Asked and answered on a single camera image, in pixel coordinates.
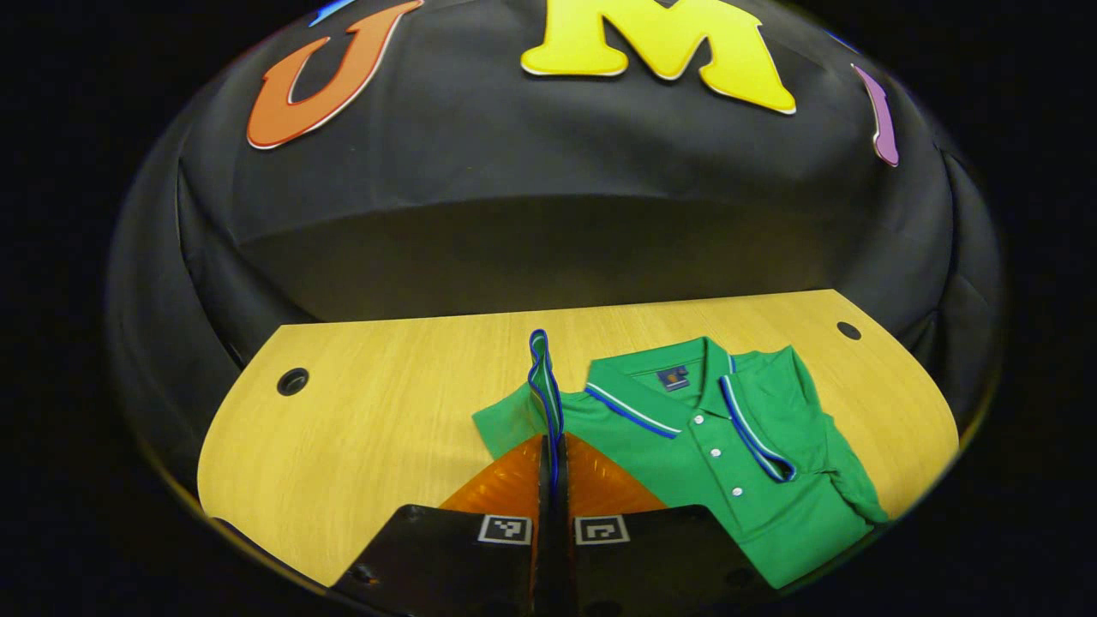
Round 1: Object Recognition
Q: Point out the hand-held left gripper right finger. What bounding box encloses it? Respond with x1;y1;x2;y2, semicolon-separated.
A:
557;432;770;617

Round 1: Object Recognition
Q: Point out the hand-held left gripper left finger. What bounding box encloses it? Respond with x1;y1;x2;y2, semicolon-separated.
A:
328;434;549;617

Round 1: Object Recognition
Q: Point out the green T-shirt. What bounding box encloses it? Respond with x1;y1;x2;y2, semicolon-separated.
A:
473;329;890;590

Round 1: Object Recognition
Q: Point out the black backdrop cloth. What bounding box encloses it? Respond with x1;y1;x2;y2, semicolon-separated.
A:
107;0;1005;481

